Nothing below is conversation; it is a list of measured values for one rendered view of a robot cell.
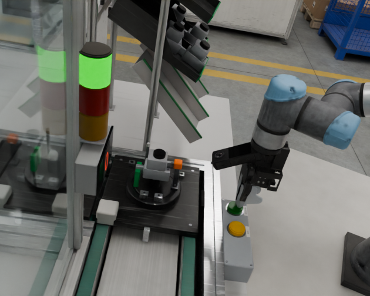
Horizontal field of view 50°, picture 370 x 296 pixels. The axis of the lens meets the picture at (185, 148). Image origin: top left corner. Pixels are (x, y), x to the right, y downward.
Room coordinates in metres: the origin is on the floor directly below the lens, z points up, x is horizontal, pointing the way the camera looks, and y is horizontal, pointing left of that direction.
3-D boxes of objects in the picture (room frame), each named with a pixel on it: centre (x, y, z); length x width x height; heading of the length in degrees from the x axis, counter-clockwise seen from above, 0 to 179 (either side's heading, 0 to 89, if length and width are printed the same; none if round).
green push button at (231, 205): (0.74, -0.16, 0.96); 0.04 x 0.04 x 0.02
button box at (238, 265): (0.67, -0.16, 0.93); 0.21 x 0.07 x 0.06; 5
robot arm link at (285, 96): (0.74, -0.18, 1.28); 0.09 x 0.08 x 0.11; 66
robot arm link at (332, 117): (0.72, -0.28, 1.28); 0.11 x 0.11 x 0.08; 66
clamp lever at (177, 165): (0.74, 0.02, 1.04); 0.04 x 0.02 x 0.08; 95
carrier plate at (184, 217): (0.74, 0.06, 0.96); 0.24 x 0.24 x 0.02; 5
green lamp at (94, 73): (0.54, 0.16, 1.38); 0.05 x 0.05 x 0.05
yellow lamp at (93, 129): (0.54, 0.16, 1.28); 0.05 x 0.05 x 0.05
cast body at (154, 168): (0.74, 0.07, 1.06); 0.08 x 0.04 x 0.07; 95
